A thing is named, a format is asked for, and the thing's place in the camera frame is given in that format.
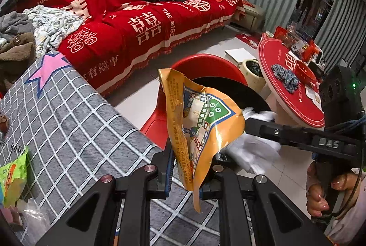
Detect blue grey knotted cloth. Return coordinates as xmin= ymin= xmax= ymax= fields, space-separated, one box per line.
xmin=271 ymin=63 xmax=299 ymax=93

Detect beige leather armchair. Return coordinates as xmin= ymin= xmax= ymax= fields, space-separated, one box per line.
xmin=214 ymin=0 xmax=266 ymax=32

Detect hanging dark clothes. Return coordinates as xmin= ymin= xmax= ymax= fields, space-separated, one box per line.
xmin=300 ymin=0 xmax=318 ymax=26

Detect pile of blankets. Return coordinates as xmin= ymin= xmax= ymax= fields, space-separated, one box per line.
xmin=24 ymin=5 xmax=85 ymax=52

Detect red bowl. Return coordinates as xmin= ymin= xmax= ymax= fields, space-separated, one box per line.
xmin=294 ymin=60 xmax=318 ymax=85

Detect red plastic chair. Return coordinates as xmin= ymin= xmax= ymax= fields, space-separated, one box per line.
xmin=140 ymin=54 xmax=249 ymax=149

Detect person's right hand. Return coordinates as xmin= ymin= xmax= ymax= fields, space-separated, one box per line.
xmin=306 ymin=161 xmax=361 ymax=218

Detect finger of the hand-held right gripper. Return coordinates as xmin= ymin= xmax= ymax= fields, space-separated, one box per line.
xmin=244 ymin=117 xmax=312 ymax=153

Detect grey blanket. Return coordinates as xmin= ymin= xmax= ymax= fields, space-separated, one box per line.
xmin=0 ymin=11 xmax=33 ymax=43

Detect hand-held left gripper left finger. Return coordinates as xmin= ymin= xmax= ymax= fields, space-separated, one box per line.
xmin=36 ymin=146 xmax=175 ymax=246

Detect black cable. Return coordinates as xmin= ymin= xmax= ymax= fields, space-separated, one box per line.
xmin=323 ymin=113 xmax=366 ymax=133

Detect red covered sofa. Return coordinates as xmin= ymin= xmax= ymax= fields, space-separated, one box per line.
xmin=17 ymin=0 xmax=246 ymax=98

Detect yellow snack wrapper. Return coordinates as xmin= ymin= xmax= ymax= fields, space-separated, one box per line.
xmin=158 ymin=68 xmax=246 ymax=213

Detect green snack packet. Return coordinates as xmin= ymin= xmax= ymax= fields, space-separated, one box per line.
xmin=0 ymin=147 xmax=30 ymax=208

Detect white flat box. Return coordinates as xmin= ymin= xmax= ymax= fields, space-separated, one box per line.
xmin=224 ymin=48 xmax=256 ymax=66

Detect beige round bucket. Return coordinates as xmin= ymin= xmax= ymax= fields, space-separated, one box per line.
xmin=240 ymin=59 xmax=268 ymax=92

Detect round red table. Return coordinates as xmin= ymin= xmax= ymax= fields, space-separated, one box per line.
xmin=257 ymin=33 xmax=326 ymax=128

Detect clear plastic bag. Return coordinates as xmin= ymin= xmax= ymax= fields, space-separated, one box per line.
xmin=17 ymin=197 xmax=55 ymax=238

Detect small red box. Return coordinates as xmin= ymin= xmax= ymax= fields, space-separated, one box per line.
xmin=274 ymin=26 xmax=287 ymax=40

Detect black trash bin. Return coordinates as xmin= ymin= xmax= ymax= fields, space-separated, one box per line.
xmin=189 ymin=76 xmax=277 ymax=149

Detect glass jar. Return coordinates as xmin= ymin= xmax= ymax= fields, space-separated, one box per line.
xmin=283 ymin=22 xmax=298 ymax=47

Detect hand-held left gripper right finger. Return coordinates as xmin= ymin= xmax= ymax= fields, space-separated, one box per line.
xmin=199 ymin=154 xmax=334 ymax=246

